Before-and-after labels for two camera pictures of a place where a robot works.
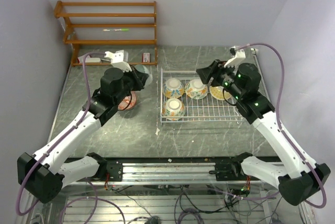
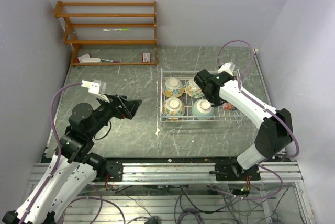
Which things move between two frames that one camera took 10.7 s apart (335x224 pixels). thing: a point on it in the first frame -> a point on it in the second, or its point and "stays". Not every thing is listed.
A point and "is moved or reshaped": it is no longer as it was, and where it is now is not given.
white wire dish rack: (184, 98) stays
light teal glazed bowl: (144, 69) -> (202, 110)
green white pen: (112, 30) stays
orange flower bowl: (196, 89) stays
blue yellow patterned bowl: (173, 88) stays
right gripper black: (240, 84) -> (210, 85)
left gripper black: (139, 78) -> (128, 106)
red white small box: (146, 57) stays
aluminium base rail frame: (183, 190) stays
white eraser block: (92, 60) stays
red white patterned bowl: (127, 102) is moved or reshaped
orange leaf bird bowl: (173, 109) stays
